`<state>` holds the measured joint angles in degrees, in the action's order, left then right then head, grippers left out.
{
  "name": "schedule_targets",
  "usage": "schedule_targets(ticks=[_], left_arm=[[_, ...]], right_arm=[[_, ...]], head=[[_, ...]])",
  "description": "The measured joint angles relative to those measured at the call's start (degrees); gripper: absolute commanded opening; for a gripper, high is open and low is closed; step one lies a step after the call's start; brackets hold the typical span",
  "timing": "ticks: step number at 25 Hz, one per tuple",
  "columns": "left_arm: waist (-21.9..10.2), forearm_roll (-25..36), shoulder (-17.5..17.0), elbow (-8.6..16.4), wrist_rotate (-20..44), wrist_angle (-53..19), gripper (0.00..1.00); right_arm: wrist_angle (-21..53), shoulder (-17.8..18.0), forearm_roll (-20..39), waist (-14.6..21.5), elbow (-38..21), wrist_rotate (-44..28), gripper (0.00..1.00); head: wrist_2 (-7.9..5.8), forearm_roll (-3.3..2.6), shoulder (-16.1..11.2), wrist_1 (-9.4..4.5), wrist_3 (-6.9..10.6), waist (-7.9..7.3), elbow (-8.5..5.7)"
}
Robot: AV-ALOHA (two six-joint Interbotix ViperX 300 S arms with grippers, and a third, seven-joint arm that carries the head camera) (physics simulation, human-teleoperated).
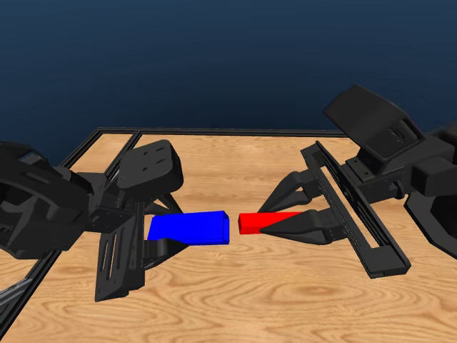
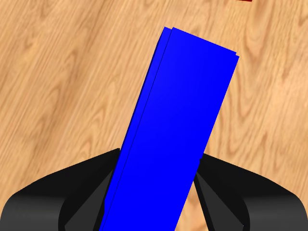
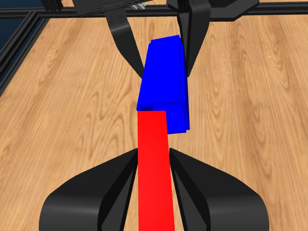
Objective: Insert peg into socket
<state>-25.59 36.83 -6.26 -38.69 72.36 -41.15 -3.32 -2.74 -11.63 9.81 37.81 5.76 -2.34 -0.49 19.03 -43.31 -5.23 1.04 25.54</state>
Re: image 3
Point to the blue hollow socket block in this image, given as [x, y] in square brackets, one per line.
[163, 72]

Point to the thin red peg bar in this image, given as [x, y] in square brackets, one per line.
[155, 168]

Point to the silver aluminium rail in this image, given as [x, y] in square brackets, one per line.
[142, 6]
[134, 7]

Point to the black table frame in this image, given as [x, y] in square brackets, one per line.
[276, 10]

